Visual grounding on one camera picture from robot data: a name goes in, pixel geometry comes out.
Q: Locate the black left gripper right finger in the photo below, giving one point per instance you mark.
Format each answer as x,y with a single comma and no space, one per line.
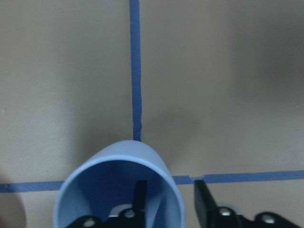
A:
205,204

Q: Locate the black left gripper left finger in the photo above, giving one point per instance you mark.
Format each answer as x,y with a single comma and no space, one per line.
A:
139,198

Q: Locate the blue cup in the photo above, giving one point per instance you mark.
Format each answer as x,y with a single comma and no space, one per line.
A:
108,180

